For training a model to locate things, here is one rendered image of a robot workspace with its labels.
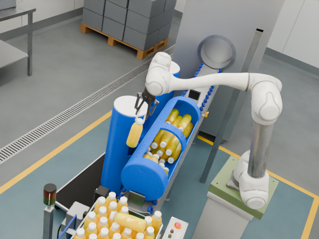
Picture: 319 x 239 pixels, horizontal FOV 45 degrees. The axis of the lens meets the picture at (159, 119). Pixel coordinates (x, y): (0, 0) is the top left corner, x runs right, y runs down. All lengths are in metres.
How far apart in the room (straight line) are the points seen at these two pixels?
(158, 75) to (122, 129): 1.20
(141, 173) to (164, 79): 0.66
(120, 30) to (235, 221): 4.07
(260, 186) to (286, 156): 2.69
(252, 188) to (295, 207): 2.09
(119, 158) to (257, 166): 1.37
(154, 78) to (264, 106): 0.54
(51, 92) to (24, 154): 1.16
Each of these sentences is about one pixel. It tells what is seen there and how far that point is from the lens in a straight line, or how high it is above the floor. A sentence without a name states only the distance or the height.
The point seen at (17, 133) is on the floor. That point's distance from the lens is 4.32.
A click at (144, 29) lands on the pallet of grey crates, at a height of 0.48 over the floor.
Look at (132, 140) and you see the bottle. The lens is 2.31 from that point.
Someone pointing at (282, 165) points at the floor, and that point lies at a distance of 4.79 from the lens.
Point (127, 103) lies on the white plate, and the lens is 3.08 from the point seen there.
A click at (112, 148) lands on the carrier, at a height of 0.66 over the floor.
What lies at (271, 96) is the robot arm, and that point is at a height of 1.87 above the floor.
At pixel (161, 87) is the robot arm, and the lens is 1.87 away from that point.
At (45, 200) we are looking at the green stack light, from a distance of 2.07.
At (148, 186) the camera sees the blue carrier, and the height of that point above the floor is 1.09.
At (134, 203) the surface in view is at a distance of 2.40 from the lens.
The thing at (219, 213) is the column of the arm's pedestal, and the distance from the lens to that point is 2.66.
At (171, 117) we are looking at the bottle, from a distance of 2.85.
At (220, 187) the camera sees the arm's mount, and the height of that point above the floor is 1.06.
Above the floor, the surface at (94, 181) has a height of 0.15.
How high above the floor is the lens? 2.75
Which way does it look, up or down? 35 degrees down
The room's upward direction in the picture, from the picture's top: 14 degrees clockwise
